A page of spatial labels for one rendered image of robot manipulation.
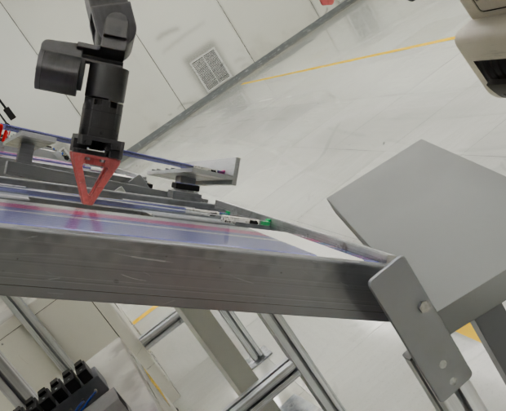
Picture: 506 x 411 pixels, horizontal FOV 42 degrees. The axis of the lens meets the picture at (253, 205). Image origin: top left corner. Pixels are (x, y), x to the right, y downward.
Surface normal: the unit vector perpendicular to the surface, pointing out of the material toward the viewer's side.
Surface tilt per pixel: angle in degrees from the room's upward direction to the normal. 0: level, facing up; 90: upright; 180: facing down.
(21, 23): 90
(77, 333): 90
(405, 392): 0
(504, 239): 0
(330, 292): 90
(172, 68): 90
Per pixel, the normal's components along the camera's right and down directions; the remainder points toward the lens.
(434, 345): 0.35, 0.10
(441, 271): -0.52, -0.81
